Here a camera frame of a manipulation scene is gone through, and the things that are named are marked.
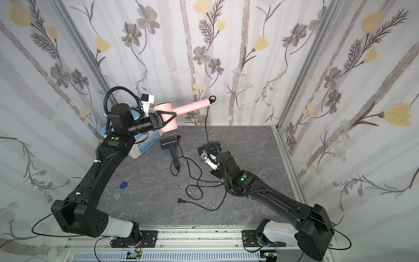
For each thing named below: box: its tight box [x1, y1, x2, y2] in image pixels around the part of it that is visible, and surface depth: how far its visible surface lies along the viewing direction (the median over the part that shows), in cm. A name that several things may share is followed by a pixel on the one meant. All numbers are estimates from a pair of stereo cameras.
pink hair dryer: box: [152, 98, 213, 133], surface depth 65 cm
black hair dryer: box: [159, 135, 181, 172], surface depth 106 cm
